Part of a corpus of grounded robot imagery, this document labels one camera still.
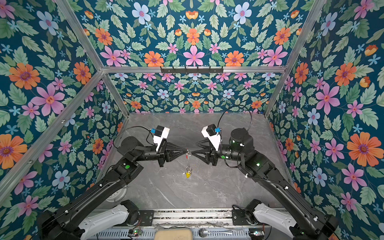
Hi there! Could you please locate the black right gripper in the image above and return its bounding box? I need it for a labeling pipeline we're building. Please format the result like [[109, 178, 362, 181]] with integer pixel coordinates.
[[192, 138, 246, 168]]

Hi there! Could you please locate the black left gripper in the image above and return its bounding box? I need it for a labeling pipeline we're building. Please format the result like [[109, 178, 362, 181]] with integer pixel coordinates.
[[133, 137, 187, 168]]

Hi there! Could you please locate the bunch of keys yellow tag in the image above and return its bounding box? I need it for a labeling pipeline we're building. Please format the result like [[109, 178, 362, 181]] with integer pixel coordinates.
[[186, 168, 192, 179]]

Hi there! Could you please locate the large keyring with red grip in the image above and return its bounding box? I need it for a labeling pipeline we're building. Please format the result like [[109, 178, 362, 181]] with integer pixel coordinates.
[[186, 150, 192, 172]]

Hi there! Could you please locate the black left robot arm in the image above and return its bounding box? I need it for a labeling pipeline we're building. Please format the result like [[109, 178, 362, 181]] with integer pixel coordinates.
[[37, 137, 188, 240]]

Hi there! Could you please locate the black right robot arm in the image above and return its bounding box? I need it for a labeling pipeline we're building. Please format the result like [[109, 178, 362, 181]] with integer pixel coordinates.
[[192, 125, 339, 240]]

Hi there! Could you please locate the black hook rack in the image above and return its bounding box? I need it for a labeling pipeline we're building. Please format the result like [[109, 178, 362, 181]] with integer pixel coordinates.
[[160, 67, 224, 74]]

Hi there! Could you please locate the metal spoon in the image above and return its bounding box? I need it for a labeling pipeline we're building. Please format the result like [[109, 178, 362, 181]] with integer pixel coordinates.
[[198, 229, 233, 238]]

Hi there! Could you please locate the beige pad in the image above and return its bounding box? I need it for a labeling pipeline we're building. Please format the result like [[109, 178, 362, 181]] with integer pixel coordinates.
[[154, 229, 194, 240]]

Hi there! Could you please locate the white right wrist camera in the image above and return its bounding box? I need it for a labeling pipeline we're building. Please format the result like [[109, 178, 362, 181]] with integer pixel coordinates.
[[201, 124, 222, 151]]

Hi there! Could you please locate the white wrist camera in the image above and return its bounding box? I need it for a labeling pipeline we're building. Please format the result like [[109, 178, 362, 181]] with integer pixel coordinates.
[[151, 126, 170, 152], [201, 124, 222, 151]]

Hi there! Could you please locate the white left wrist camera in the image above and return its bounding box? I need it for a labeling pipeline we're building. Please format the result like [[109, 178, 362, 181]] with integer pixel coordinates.
[[151, 126, 170, 152]]

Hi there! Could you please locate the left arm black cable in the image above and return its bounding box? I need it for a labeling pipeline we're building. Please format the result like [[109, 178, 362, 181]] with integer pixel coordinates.
[[112, 125, 155, 148]]

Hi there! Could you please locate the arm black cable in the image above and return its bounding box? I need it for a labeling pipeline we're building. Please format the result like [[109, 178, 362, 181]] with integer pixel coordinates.
[[216, 104, 253, 131], [112, 125, 155, 148]]

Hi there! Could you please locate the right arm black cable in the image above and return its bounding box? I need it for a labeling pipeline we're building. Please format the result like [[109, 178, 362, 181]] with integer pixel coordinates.
[[216, 104, 253, 131]]

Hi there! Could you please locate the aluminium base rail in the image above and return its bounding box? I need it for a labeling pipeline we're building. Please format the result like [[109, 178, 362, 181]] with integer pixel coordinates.
[[89, 207, 316, 229]]

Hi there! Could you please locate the aluminium frame bar left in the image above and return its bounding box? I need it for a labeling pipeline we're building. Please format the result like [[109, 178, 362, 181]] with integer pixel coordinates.
[[1, 71, 104, 204]]

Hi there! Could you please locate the aluminium frame horizontal bar back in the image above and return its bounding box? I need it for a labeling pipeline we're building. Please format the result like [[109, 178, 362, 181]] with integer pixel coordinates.
[[102, 66, 287, 74]]

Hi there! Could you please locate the aluminium frame corner post left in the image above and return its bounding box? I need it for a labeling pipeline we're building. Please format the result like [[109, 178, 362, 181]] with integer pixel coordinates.
[[56, 1, 129, 118]]

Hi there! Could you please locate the aluminium frame corner post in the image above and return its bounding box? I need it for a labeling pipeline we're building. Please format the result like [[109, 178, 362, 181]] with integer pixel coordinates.
[[56, 1, 129, 118], [264, 0, 327, 119]]

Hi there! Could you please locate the aluminium frame corner post right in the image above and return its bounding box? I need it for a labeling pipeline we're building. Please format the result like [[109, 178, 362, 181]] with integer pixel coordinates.
[[264, 0, 327, 119]]

